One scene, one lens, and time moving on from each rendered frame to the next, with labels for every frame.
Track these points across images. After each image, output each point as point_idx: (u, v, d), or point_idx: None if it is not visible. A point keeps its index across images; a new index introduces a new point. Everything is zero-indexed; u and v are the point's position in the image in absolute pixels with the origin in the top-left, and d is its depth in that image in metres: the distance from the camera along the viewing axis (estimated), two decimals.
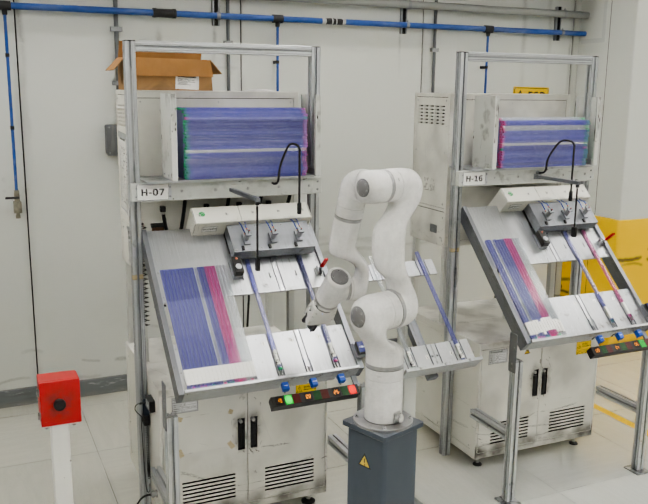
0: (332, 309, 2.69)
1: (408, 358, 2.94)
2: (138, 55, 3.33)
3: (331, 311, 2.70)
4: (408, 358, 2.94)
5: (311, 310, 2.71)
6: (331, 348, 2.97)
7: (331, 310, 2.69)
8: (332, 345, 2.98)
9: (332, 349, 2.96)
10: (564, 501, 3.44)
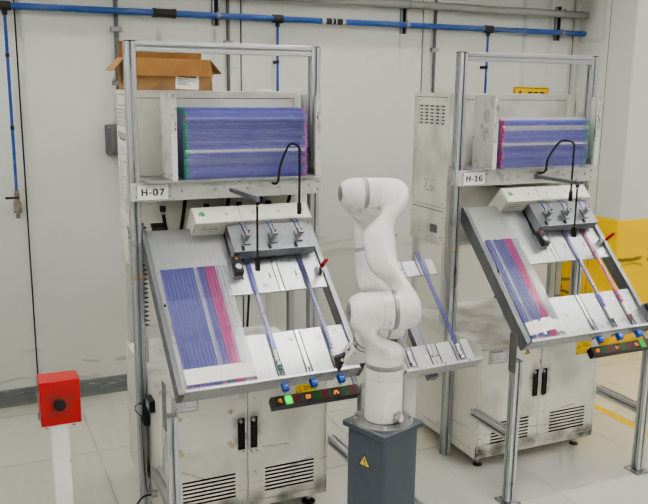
0: None
1: (408, 358, 2.94)
2: (138, 55, 3.33)
3: None
4: (408, 358, 2.94)
5: (350, 350, 2.71)
6: (334, 355, 2.95)
7: None
8: (335, 352, 2.96)
9: (335, 356, 2.94)
10: (564, 501, 3.44)
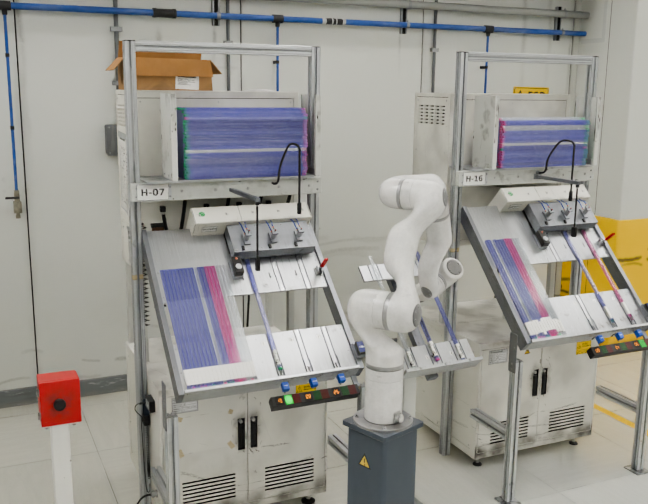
0: None
1: (408, 358, 2.94)
2: (138, 55, 3.33)
3: None
4: (408, 358, 2.94)
5: None
6: (432, 347, 2.99)
7: None
8: (433, 344, 3.00)
9: (433, 348, 2.99)
10: (564, 501, 3.44)
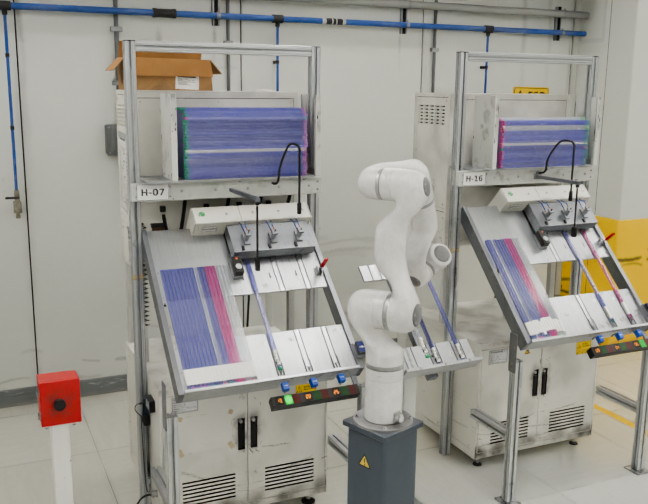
0: None
1: (420, 344, 2.86)
2: (138, 55, 3.33)
3: None
4: (420, 344, 2.86)
5: None
6: (435, 353, 2.98)
7: None
8: (435, 350, 2.99)
9: (436, 354, 2.98)
10: (564, 501, 3.44)
